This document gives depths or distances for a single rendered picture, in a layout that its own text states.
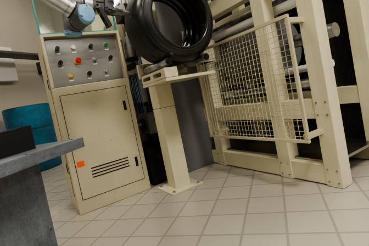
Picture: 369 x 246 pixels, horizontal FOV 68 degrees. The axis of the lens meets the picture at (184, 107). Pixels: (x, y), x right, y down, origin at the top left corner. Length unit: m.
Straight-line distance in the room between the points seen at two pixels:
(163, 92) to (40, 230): 1.20
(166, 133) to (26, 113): 2.73
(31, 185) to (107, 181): 1.02
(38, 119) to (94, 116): 2.37
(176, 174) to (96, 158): 0.59
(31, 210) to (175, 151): 1.15
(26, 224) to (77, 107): 1.06
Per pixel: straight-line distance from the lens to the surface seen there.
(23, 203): 1.19
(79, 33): 1.58
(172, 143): 2.04
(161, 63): 1.70
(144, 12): 1.66
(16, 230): 1.18
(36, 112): 4.40
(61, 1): 1.45
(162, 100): 2.01
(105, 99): 2.11
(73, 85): 2.13
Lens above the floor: 0.70
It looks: 3 degrees down
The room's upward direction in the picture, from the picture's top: 11 degrees counter-clockwise
